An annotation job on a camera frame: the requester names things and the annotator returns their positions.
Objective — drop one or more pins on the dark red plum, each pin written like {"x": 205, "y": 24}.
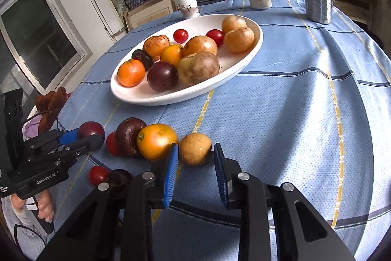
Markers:
{"x": 91, "y": 128}
{"x": 162, "y": 77}

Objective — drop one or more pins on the tan fruit on plate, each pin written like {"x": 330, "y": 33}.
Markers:
{"x": 232, "y": 22}

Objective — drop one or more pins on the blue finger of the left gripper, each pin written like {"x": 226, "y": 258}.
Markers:
{"x": 68, "y": 137}
{"x": 84, "y": 146}

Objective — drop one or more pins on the small yellow orange fruit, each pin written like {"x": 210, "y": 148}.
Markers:
{"x": 239, "y": 40}

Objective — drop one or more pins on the brown plush toy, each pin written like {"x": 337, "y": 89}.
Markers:
{"x": 49, "y": 106}

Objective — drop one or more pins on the tan small fruit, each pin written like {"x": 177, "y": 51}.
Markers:
{"x": 194, "y": 149}

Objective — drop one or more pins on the orange tangerine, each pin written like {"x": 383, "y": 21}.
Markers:
{"x": 131, "y": 73}

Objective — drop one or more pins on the orange citrus fruit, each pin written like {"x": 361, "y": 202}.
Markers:
{"x": 154, "y": 141}

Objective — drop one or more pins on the red cherry tomato on plate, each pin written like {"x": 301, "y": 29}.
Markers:
{"x": 180, "y": 36}
{"x": 216, "y": 35}

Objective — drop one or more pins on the dark purple passion fruit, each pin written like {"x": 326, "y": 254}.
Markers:
{"x": 126, "y": 136}

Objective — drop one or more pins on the white paper cup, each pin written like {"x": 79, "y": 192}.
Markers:
{"x": 188, "y": 8}

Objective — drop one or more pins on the white oval plate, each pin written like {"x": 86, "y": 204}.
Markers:
{"x": 230, "y": 64}

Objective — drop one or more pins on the dark passion fruit on plate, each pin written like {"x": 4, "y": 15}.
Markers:
{"x": 144, "y": 58}

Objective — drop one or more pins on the window with white frame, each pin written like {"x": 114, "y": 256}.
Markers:
{"x": 43, "y": 41}

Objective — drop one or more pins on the striped orange persimmon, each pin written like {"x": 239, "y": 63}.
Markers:
{"x": 155, "y": 45}

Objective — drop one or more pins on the beige framed panel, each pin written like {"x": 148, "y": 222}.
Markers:
{"x": 147, "y": 12}

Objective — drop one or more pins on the dark red plum on plate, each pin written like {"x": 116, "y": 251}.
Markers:
{"x": 162, "y": 77}

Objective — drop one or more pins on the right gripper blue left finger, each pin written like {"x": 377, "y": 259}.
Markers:
{"x": 169, "y": 175}

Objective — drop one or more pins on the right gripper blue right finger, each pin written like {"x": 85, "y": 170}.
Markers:
{"x": 223, "y": 175}

